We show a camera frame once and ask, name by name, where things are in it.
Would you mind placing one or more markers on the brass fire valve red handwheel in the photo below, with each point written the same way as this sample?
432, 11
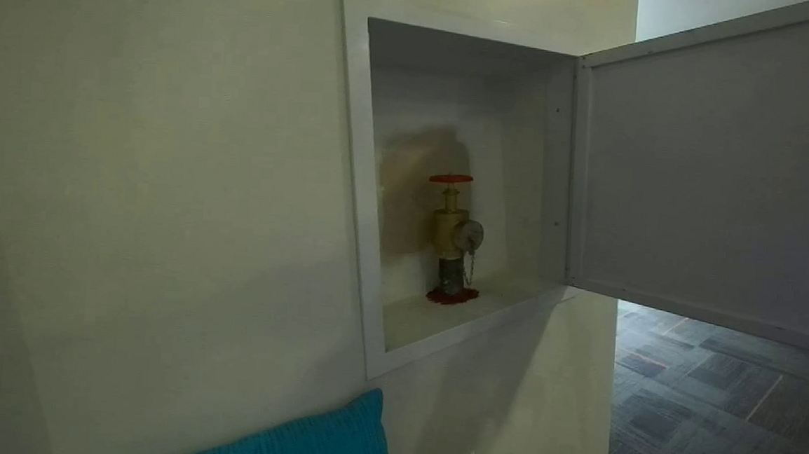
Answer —
452, 237

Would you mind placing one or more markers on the white cabinet door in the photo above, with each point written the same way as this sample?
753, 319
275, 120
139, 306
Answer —
716, 176

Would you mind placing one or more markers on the turquoise knitted cushion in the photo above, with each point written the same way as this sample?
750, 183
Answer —
314, 442

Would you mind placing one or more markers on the white wall valve cabinet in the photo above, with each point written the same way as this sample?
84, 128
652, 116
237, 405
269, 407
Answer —
458, 90

